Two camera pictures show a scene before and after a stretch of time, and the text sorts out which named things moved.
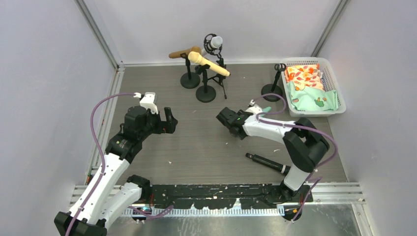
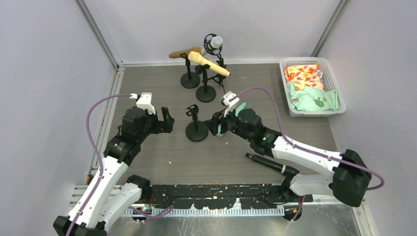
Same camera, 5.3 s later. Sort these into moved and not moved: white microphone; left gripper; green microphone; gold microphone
Moved: green microphone
Not moved: left gripper; white microphone; gold microphone
